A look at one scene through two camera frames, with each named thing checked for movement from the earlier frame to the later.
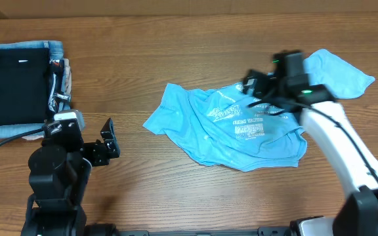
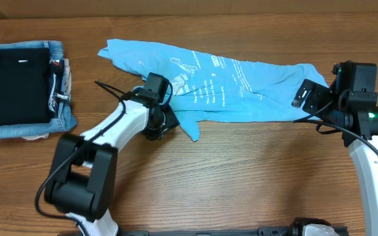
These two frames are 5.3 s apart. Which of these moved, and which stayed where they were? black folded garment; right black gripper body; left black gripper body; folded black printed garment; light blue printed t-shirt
Moved: right black gripper body; light blue printed t-shirt; left black gripper body
Stayed: folded black printed garment; black folded garment
